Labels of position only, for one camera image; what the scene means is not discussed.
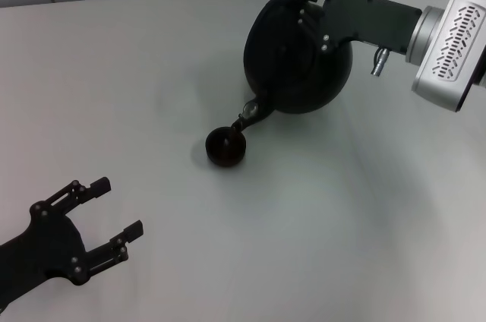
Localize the black teapot with hoop handle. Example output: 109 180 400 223
231 0 355 135

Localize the small dark teacup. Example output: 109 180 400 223
205 127 248 168

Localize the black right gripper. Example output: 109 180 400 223
286 0 422 54

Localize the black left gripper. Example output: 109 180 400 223
0 176 144 300

